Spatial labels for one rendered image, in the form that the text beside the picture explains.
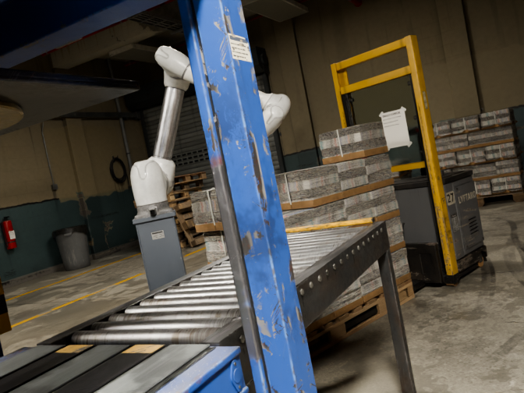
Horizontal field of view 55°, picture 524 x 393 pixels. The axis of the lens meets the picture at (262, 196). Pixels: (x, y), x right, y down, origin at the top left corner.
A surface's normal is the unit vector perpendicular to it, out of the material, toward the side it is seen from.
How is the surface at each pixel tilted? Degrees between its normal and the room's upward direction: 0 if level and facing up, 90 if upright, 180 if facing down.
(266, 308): 90
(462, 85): 90
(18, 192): 90
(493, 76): 90
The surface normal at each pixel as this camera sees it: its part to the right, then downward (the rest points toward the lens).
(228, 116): -0.46, 0.14
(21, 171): 0.87, -0.15
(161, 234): 0.17, 0.02
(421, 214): -0.73, 0.18
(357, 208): 0.66, -0.10
